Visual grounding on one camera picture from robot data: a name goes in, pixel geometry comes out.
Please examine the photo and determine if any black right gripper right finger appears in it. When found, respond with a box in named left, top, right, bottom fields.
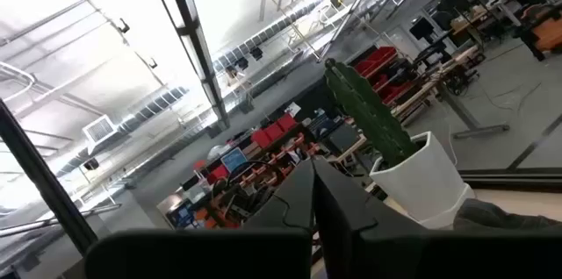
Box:
left=313, top=158, right=425, bottom=279

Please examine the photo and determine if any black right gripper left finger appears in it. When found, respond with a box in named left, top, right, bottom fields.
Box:
left=243, top=158, right=315, bottom=231

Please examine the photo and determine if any grey baseball cap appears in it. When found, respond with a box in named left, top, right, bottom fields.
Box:
left=453, top=198, right=562, bottom=232

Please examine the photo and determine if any red storage bin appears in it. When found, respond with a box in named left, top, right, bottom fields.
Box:
left=263, top=121, right=287, bottom=142
left=250, top=128, right=274, bottom=149
left=277, top=112, right=299, bottom=133
left=354, top=45, right=399, bottom=80
left=372, top=72, right=414, bottom=105

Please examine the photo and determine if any blue screen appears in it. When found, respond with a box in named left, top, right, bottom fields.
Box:
left=220, top=147, right=249, bottom=174

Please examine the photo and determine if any white hexagonal planter pot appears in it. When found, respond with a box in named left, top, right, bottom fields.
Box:
left=369, top=130, right=476, bottom=231

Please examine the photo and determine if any green cactus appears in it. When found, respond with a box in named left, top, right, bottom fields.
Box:
left=323, top=58, right=422, bottom=169

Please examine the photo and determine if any wooden workbench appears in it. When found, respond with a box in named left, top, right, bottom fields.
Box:
left=389, top=44, right=511, bottom=140

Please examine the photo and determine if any black window column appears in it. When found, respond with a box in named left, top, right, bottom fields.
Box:
left=144, top=0, right=232, bottom=130

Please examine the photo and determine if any black computer monitor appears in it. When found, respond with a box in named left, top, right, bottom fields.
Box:
left=408, top=16, right=436, bottom=43

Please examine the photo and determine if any white ceiling air vent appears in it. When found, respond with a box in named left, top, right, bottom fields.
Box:
left=82, top=114, right=119, bottom=154

